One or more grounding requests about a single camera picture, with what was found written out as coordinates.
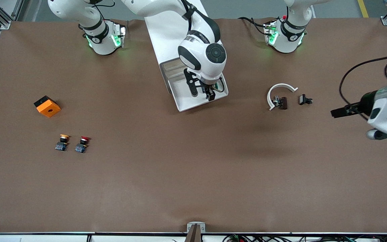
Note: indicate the red push button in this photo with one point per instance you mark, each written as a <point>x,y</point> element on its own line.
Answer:
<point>80,148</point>

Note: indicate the grey metal edge bracket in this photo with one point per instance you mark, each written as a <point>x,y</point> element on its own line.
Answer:
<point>189,225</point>

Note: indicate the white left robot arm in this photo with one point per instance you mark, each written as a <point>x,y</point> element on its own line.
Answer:
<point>286,45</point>

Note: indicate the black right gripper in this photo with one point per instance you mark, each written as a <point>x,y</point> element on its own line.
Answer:
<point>209,91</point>

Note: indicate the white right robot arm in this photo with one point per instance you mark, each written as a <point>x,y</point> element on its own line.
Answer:
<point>102,47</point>

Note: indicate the brown wedge post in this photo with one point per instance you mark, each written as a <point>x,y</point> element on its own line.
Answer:
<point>195,235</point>

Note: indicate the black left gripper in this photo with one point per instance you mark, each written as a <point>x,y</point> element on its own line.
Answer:
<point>364,104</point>

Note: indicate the orange and black button box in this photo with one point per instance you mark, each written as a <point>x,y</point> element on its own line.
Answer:
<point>49,109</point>

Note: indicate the small black clip part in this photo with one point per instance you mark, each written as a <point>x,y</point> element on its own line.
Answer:
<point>302,99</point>

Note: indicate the green push button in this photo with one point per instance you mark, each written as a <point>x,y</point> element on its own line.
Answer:
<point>218,88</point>

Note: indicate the yellow push button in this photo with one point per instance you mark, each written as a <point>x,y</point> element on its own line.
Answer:
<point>61,145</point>

